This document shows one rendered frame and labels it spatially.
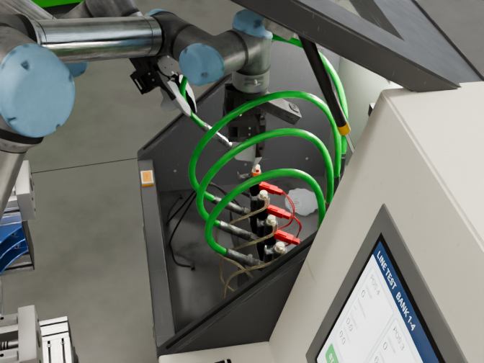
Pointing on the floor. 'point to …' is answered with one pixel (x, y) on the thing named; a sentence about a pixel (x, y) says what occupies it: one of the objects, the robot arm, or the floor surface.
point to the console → (405, 213)
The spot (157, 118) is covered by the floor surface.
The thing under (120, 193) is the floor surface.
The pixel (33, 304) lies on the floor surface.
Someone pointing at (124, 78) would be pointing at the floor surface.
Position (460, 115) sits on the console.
